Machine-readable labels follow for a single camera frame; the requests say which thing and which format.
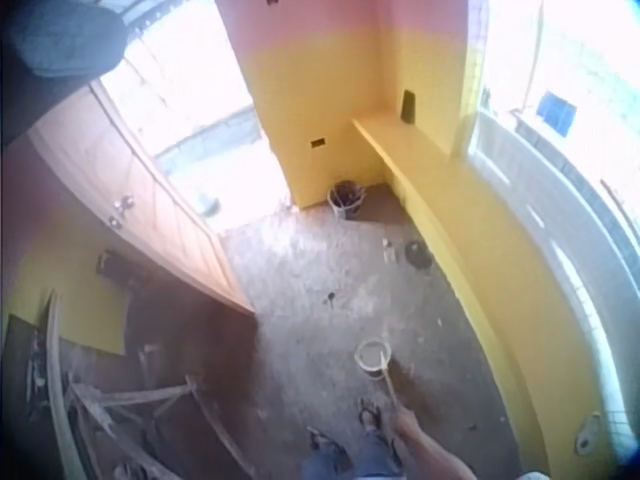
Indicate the person's right hand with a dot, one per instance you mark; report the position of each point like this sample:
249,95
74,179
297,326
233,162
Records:
406,419

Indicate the blue sheet outside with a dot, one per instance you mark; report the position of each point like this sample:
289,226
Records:
556,112

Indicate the person's legs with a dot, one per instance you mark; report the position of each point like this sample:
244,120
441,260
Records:
362,450

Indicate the black round lid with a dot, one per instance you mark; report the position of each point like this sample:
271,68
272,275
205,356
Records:
418,253

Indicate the person's right fingers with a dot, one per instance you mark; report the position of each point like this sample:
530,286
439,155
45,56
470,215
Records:
399,415

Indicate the wooden door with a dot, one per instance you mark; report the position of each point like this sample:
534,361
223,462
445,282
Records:
150,200

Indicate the small white can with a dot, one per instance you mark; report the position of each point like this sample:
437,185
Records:
387,248

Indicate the white round wall fitting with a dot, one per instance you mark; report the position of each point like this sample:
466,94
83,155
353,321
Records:
587,434

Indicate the wooden stirring stick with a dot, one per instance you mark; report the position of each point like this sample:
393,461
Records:
389,380

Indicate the yellow concrete ledge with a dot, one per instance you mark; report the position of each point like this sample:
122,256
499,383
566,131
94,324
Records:
425,170

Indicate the dark grey head rig pad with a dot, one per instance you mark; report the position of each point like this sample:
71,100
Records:
60,35

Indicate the metal door knob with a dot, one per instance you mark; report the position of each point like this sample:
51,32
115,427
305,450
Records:
123,202
115,221

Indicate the dark bucket with tools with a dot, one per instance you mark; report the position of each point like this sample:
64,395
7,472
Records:
346,196

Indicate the black box on wall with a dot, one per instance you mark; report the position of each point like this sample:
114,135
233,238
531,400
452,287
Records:
117,270

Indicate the white window frame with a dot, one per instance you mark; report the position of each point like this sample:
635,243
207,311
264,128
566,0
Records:
550,225

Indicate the white paint bucket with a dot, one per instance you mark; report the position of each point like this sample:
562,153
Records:
371,357

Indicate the black wall socket recess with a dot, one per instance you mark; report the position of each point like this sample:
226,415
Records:
409,106

